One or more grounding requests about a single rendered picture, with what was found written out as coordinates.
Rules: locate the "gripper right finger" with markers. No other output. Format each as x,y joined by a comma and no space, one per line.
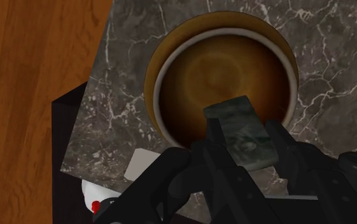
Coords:
336,183

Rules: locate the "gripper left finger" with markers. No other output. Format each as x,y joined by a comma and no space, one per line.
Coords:
153,180

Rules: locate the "grey-green marbled block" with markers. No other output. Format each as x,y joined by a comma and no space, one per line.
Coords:
243,130

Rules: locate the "white flat rectangular object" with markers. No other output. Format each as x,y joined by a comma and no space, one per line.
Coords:
139,164

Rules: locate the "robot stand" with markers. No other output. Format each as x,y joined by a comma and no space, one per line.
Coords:
68,192

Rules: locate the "brown bowl with white rim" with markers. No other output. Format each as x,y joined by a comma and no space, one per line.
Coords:
215,77

